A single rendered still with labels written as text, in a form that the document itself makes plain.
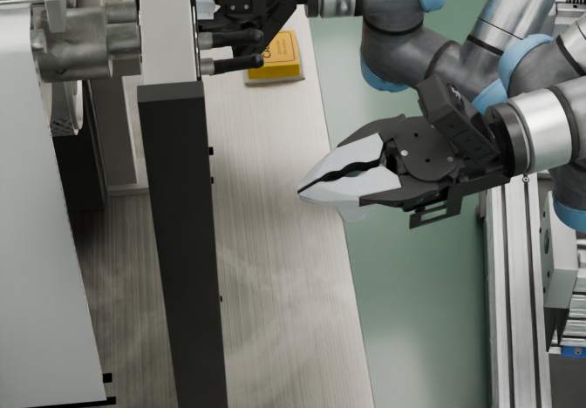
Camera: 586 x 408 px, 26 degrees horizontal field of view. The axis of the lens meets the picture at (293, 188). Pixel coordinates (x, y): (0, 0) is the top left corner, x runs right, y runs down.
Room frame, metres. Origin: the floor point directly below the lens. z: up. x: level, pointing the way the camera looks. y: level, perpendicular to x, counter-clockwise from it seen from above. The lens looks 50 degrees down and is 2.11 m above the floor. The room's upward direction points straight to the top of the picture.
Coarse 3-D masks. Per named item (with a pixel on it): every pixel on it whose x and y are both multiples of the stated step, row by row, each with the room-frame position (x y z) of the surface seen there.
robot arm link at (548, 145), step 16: (528, 96) 0.83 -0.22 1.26; (544, 96) 0.83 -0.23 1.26; (528, 112) 0.81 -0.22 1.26; (544, 112) 0.81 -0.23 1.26; (560, 112) 0.81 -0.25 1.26; (528, 128) 0.79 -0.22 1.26; (544, 128) 0.79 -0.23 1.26; (560, 128) 0.80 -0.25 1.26; (528, 144) 0.79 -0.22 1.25; (544, 144) 0.78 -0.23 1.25; (560, 144) 0.79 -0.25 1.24; (528, 160) 0.78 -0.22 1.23; (544, 160) 0.78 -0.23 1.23; (560, 160) 0.79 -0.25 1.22
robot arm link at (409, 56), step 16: (368, 32) 1.15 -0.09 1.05; (384, 32) 1.14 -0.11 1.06; (400, 32) 1.13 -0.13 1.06; (416, 32) 1.14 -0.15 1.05; (432, 32) 1.15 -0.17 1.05; (368, 48) 1.15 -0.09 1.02; (384, 48) 1.13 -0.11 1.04; (400, 48) 1.13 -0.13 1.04; (416, 48) 1.13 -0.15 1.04; (432, 48) 1.12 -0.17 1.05; (368, 64) 1.15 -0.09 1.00; (384, 64) 1.13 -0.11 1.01; (400, 64) 1.12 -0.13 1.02; (416, 64) 1.11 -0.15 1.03; (368, 80) 1.15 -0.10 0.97; (384, 80) 1.13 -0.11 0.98; (400, 80) 1.12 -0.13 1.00; (416, 80) 1.10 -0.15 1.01
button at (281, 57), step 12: (276, 36) 1.28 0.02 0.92; (288, 36) 1.28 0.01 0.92; (276, 48) 1.25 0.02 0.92; (288, 48) 1.25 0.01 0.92; (264, 60) 1.23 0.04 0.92; (276, 60) 1.23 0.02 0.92; (288, 60) 1.23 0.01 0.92; (252, 72) 1.22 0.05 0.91; (264, 72) 1.22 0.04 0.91; (276, 72) 1.22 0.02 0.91; (288, 72) 1.22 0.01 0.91
